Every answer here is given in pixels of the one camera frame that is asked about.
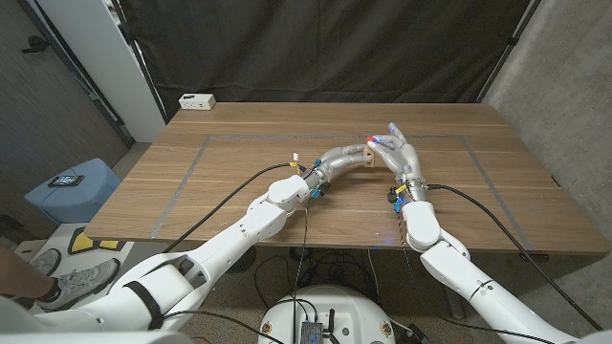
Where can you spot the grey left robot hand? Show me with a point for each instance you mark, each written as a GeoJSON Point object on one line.
{"type": "Point", "coordinates": [337, 160]}

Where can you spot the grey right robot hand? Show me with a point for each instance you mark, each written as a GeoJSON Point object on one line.
{"type": "Point", "coordinates": [406, 162]}

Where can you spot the small wooden block with holes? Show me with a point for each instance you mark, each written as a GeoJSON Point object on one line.
{"type": "Point", "coordinates": [368, 157]}

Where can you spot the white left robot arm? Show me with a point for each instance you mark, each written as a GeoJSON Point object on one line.
{"type": "Point", "coordinates": [248, 229]}

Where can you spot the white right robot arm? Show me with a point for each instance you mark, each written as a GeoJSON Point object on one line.
{"type": "Point", "coordinates": [421, 224]}

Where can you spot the black backdrop curtain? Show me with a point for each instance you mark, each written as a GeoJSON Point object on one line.
{"type": "Point", "coordinates": [311, 48]}

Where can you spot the black round floor fan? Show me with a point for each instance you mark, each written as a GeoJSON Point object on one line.
{"type": "Point", "coordinates": [247, 262]}

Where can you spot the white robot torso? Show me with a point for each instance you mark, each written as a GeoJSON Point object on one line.
{"type": "Point", "coordinates": [344, 310]}

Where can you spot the white power strip box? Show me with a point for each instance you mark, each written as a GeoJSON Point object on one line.
{"type": "Point", "coordinates": [197, 101]}

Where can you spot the black backdrop stand pole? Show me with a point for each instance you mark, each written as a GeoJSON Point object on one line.
{"type": "Point", "coordinates": [507, 48]}
{"type": "Point", "coordinates": [138, 62]}

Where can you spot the grey table leg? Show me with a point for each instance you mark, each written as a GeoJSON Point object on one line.
{"type": "Point", "coordinates": [456, 308]}

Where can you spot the small grey finned box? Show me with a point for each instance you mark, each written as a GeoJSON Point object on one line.
{"type": "Point", "coordinates": [311, 333]}

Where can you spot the white base with yellow mark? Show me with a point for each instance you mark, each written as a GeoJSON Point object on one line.
{"type": "Point", "coordinates": [91, 242]}

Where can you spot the blue stool with phone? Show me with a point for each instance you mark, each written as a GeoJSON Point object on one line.
{"type": "Point", "coordinates": [72, 200]}

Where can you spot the black phone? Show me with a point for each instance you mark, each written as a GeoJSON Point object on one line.
{"type": "Point", "coordinates": [66, 180]}

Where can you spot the grey sneaker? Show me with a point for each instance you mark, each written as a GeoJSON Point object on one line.
{"type": "Point", "coordinates": [45, 262]}

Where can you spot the person's bare leg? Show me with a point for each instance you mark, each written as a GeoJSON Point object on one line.
{"type": "Point", "coordinates": [19, 277]}

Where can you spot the white wall panel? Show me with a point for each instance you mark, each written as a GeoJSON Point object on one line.
{"type": "Point", "coordinates": [105, 62]}

